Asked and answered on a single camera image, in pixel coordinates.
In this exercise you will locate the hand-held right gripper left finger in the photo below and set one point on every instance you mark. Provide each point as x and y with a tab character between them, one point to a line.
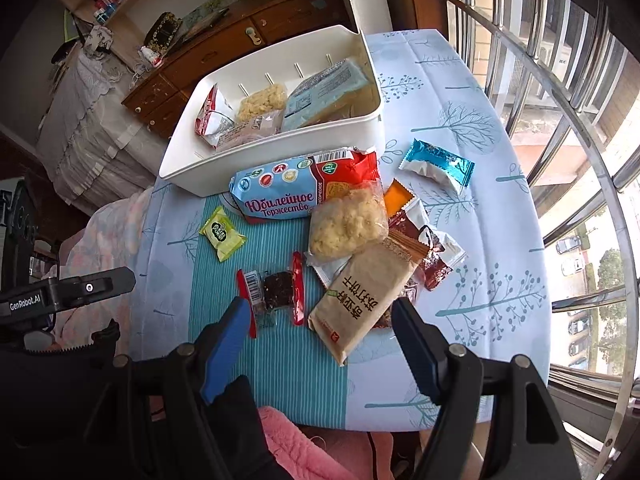
225	350

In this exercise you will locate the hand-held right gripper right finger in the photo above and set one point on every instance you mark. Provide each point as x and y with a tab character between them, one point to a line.
417	355

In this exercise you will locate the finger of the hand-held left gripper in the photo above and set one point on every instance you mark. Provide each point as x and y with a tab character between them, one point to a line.
95	287

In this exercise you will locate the dark red snack packet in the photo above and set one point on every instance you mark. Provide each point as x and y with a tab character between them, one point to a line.
387	320

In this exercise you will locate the kraft paper cracker packet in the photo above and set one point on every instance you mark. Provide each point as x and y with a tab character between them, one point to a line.
360	305

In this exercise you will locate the nut bar clear packet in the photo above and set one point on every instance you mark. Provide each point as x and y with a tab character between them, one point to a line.
277	290

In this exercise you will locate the brown chocolate snack packet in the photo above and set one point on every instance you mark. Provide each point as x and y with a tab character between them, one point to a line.
435	255

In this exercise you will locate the small green snack packet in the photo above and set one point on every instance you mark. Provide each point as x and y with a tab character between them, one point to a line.
222	234

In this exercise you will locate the rice crisp clear packet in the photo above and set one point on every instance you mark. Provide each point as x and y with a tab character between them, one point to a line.
345	225

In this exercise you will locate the orange white bar packet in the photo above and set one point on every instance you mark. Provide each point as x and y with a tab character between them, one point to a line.
396	197

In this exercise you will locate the blue red biscuit packet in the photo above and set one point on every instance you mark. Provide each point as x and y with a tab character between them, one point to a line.
280	200

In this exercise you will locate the white plastic bin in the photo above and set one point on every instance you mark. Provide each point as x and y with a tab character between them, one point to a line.
210	170

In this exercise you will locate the red white snack packet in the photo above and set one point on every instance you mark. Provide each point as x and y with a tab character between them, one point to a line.
212	117

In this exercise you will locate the pink tan long packet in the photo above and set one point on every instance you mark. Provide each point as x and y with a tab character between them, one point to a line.
250	132

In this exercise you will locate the clear bread packet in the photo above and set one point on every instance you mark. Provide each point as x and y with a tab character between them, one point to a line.
320	95

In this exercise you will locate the floral blanket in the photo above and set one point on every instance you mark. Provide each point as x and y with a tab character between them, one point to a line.
100	240

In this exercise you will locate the dark cloth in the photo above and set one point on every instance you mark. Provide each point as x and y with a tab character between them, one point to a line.
250	435

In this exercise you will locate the pink cloth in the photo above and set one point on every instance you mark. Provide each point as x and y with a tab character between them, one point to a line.
300	445

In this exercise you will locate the white lace cover cloth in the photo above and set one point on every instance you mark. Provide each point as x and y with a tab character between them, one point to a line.
85	125

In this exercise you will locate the teal foil snack packet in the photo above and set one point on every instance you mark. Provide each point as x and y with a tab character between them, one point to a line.
440	165

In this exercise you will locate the metal window bars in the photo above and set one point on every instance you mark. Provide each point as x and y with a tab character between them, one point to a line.
629	340

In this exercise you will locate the tree print tablecloth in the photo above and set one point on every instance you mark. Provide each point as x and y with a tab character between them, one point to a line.
475	125

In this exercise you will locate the small white bottle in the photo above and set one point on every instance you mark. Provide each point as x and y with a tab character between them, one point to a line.
150	55

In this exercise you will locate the black ornate box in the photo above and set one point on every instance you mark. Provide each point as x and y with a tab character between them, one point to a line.
162	32

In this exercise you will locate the green patterned paper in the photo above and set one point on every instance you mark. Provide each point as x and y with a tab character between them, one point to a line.
205	20

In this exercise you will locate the white drawer latch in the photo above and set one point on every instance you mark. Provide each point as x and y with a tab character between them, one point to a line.
252	35

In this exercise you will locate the wooden dresser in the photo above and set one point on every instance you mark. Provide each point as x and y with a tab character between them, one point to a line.
280	22

